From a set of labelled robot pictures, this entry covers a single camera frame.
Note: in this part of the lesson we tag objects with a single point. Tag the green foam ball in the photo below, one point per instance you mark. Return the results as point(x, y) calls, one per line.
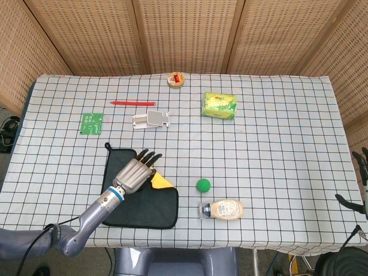
point(203, 185)

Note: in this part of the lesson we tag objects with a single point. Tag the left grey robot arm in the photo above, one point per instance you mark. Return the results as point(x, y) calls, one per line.
point(92, 210)

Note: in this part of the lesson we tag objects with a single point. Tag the grey robot torso base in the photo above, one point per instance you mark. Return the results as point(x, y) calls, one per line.
point(175, 263)

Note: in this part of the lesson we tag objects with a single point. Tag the black round seat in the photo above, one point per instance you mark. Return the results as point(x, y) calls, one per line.
point(342, 263)

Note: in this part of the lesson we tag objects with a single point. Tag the red plastic pen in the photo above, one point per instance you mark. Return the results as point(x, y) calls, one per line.
point(132, 103)

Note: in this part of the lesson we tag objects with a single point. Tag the white black checkered tablecloth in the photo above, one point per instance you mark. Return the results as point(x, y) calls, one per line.
point(273, 158)

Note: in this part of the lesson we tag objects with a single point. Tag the green yellow tissue pack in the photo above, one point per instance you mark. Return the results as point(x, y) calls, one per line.
point(220, 105)

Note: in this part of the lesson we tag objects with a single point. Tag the woven rattan folding screen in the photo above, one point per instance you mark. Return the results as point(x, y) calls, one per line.
point(187, 34)

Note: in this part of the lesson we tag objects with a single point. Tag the dark grey cloth mat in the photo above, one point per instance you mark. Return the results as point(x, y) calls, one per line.
point(149, 207)

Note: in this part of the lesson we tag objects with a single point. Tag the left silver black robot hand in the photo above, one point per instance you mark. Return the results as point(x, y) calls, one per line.
point(133, 175)

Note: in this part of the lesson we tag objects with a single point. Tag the green paper sachet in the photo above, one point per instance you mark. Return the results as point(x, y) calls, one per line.
point(92, 123)

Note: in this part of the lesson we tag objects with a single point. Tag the white metal table leg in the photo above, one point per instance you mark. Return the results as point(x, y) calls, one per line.
point(255, 261)

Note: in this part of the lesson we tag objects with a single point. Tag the round tan tape tin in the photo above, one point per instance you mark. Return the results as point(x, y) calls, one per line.
point(175, 80)

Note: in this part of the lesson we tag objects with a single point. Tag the beige sauce squeeze bottle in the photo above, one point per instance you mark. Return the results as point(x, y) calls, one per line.
point(225, 208)

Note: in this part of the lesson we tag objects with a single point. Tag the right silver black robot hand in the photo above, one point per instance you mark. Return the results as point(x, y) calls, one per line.
point(364, 172)

